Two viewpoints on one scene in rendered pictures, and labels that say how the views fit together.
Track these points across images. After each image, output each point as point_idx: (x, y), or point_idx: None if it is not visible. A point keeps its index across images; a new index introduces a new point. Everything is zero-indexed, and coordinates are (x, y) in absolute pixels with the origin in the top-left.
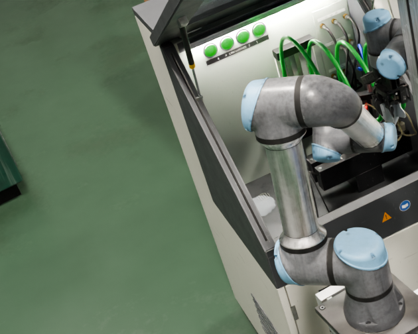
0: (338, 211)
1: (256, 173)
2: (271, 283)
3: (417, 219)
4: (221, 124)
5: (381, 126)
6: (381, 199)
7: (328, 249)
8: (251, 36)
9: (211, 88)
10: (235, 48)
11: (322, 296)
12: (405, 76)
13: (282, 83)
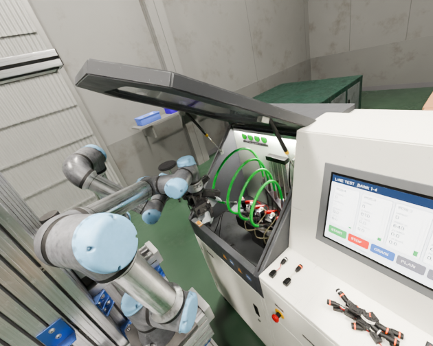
0: (210, 233)
1: (259, 198)
2: None
3: (238, 274)
4: (247, 169)
5: (140, 209)
6: (221, 248)
7: None
8: (260, 140)
9: (245, 152)
10: (253, 141)
11: (146, 243)
12: (280, 215)
13: (76, 151)
